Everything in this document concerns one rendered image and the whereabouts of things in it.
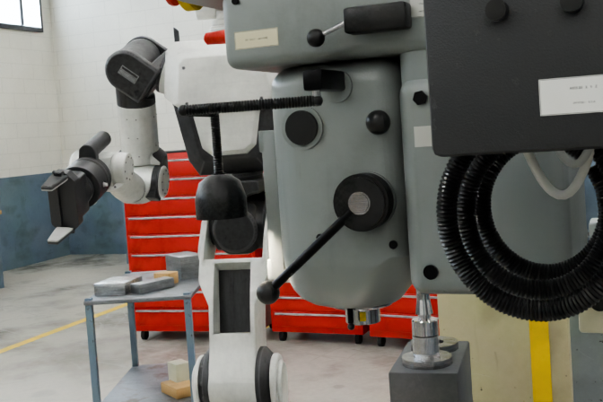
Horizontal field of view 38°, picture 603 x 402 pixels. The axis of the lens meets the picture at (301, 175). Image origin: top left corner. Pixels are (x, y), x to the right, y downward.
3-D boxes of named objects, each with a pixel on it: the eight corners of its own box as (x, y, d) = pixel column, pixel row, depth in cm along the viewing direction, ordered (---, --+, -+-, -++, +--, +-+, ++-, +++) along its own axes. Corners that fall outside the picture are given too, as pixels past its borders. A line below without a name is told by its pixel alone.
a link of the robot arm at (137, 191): (93, 193, 191) (121, 210, 210) (138, 195, 190) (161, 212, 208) (100, 146, 193) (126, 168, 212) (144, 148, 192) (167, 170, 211)
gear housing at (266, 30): (222, 70, 110) (215, -9, 110) (295, 76, 133) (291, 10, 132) (485, 43, 97) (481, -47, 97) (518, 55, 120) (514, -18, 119)
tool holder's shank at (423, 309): (417, 317, 156) (414, 255, 155) (434, 317, 155) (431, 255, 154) (414, 320, 153) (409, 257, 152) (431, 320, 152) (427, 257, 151)
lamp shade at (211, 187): (203, 215, 124) (199, 172, 124) (251, 213, 123) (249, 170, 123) (190, 221, 117) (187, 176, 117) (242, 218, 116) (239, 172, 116)
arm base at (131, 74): (121, 74, 210) (128, 30, 205) (172, 89, 210) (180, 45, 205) (100, 93, 196) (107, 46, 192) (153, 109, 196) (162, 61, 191)
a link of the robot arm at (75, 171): (43, 231, 166) (67, 207, 177) (91, 234, 164) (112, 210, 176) (36, 170, 161) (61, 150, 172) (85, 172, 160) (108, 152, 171)
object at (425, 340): (416, 351, 157) (415, 320, 157) (442, 351, 156) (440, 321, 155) (410, 358, 153) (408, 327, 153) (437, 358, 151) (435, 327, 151)
